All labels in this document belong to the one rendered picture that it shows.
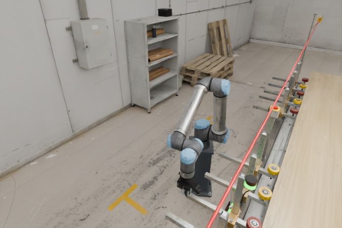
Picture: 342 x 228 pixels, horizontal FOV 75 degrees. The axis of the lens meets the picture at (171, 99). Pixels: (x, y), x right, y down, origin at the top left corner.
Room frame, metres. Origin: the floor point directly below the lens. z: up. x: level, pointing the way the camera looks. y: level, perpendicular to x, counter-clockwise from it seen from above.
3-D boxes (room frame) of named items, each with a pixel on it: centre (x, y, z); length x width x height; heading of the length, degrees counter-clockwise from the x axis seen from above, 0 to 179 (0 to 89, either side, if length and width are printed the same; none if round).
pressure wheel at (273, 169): (1.19, -0.74, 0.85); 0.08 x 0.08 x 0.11
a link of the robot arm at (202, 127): (1.83, -0.32, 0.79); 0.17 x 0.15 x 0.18; 64
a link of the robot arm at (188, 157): (1.02, -0.10, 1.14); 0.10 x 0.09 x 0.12; 154
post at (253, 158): (1.08, -0.53, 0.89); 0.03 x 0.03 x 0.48; 56
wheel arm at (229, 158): (1.30, -0.58, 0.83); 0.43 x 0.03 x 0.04; 56
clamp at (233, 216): (0.85, -0.38, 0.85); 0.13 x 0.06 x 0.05; 146
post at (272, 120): (1.51, -0.81, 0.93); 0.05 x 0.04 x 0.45; 146
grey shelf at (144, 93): (3.91, 0.30, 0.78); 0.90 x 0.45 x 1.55; 143
